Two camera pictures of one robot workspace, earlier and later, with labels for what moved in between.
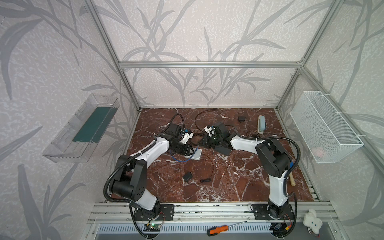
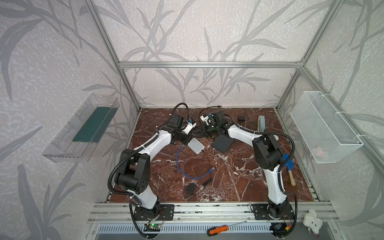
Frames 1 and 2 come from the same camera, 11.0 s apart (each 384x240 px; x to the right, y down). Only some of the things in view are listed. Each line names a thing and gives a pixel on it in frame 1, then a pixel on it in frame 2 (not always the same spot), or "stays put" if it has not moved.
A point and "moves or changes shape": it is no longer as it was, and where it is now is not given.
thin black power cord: [206, 179] moves or changes shape
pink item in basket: [318, 152] stays put
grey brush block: [261, 124] stays put
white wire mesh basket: [328, 138] stays put
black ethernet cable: [206, 109] to [219, 106]
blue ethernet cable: [187, 160] to [197, 177]
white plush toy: [312, 222] stays put
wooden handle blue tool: [292, 178] stays put
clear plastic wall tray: [74, 143] stays put
